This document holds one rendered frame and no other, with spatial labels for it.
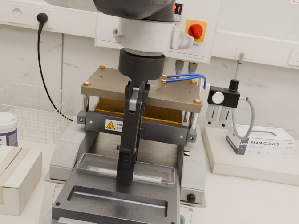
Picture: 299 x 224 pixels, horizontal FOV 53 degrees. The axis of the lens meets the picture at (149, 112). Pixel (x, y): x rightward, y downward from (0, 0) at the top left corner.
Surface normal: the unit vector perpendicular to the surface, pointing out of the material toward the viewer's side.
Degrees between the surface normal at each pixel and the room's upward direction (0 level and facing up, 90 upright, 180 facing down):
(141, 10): 133
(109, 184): 0
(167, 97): 0
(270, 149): 90
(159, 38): 92
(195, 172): 41
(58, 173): 90
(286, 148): 90
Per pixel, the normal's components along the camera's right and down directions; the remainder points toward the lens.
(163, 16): 0.72, 0.14
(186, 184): 0.05, -0.44
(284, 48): -0.05, 0.39
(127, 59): -0.58, 0.24
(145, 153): 0.14, -0.91
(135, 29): -0.35, 0.31
